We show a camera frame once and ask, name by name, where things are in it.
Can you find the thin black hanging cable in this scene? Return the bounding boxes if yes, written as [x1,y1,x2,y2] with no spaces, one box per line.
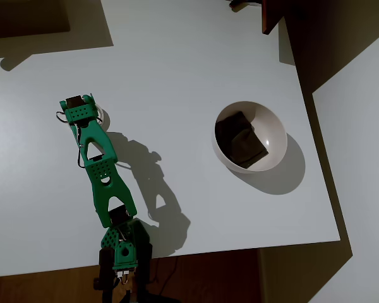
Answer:
[153,255,181,295]

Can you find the brown wooden board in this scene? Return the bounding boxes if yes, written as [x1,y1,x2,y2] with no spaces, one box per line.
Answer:
[261,0,287,35]

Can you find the white masking tape roll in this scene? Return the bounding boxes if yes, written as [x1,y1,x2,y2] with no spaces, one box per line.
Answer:
[93,102,107,131]

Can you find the black table clamp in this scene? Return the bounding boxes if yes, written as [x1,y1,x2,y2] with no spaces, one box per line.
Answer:
[93,247,115,303]

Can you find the dark furniture block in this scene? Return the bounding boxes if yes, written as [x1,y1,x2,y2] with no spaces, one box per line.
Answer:
[0,0,71,40]

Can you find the dark folded cloth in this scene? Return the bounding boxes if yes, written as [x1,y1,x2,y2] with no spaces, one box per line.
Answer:
[215,110,270,169]

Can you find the white round bowl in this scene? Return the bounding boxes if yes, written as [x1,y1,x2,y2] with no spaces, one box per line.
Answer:
[212,100,288,174]

